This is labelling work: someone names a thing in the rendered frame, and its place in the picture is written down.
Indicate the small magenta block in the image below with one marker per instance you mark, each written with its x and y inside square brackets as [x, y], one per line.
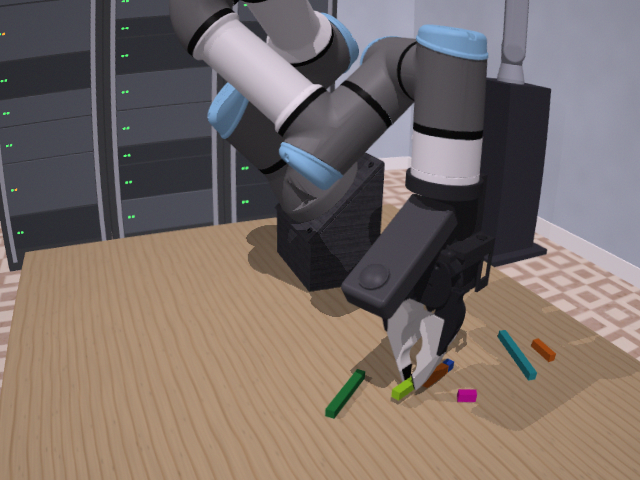
[466, 395]

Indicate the orange rod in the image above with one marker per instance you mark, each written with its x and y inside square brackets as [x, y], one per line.
[543, 350]
[438, 373]

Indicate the turquoise rod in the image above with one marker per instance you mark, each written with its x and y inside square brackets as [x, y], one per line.
[517, 355]

